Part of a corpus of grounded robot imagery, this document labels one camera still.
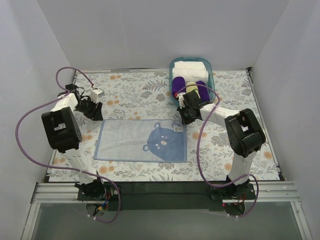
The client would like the aluminium frame rail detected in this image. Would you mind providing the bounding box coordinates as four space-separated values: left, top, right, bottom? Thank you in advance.
31 181 300 203

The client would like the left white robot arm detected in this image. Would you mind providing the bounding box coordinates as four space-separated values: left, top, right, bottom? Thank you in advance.
41 84 107 200

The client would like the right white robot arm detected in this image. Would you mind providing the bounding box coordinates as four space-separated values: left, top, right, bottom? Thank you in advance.
175 90 266 199

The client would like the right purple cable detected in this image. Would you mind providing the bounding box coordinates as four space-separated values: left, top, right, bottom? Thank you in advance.
172 84 259 219

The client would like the right purple rolled towel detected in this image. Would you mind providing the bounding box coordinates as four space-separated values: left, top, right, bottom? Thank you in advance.
196 80 210 102

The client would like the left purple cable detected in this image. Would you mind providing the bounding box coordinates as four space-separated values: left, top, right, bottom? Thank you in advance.
15 66 123 223

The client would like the white rolled towel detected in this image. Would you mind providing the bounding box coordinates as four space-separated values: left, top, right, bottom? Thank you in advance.
171 60 209 83

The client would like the purple cable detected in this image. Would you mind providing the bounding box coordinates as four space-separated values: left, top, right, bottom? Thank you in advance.
172 84 259 219
15 66 123 223

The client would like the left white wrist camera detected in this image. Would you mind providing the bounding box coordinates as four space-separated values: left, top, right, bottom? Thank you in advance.
90 88 105 103

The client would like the teal plastic basket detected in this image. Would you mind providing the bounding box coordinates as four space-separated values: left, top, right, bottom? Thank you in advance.
169 57 215 106

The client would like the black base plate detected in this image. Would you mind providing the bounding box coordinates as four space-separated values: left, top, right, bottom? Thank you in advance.
74 181 256 215

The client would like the blue towel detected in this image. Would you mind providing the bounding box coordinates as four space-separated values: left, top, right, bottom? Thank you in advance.
93 119 187 163

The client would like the left purple rolled towel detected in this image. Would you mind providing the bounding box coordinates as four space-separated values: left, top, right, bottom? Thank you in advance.
171 76 186 99

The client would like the green patterned towel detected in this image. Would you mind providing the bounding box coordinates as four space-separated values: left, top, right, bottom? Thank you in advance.
185 81 200 98

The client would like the purple rolled towel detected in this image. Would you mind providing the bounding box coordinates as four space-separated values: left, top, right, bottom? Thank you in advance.
171 76 186 99
196 80 210 102

